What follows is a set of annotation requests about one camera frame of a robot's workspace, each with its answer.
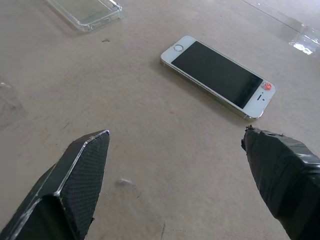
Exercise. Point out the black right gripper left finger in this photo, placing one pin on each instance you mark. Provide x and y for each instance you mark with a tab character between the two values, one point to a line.
75	175

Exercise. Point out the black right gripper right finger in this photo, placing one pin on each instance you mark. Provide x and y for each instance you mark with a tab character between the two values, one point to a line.
282	175

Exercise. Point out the clear plastic phone case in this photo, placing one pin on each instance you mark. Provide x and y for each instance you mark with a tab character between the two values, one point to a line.
87	12

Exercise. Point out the white smartphone with black screen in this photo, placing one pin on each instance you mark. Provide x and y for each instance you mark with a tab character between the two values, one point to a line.
215	75

